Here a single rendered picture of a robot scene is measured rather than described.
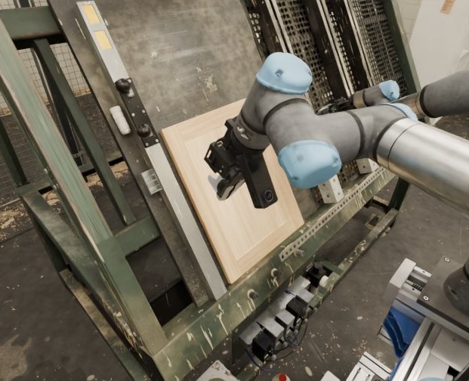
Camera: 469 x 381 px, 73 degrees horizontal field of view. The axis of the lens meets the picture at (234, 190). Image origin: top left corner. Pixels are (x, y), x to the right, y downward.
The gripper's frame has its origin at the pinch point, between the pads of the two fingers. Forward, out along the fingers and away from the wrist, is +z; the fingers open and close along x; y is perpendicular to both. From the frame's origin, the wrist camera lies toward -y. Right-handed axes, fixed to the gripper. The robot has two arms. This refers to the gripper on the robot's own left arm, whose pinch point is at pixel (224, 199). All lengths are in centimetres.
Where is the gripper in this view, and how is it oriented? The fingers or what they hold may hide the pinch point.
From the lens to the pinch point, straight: 72.8
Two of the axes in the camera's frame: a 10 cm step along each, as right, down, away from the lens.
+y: -6.2, -7.5, 2.3
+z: -3.3, 5.2, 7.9
